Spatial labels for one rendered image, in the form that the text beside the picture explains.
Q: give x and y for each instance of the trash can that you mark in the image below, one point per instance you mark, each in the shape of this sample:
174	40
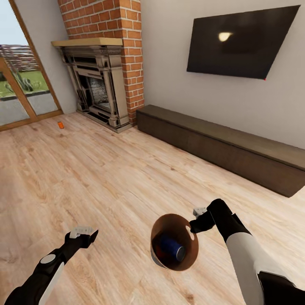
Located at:
174	226

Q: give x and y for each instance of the countertop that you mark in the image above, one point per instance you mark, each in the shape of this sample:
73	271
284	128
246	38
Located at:
88	42

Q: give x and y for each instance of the door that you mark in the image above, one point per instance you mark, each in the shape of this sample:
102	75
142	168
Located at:
26	95

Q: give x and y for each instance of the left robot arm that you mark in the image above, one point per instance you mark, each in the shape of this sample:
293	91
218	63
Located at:
38	287

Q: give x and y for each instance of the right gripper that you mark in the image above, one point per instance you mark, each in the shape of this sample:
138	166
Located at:
199	225

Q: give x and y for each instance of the cabinet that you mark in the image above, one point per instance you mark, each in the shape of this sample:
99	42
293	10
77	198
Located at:
278	166

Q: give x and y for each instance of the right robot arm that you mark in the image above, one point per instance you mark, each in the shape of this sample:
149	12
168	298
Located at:
261	280

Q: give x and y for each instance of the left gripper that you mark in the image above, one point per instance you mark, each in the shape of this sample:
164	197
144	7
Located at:
81	241

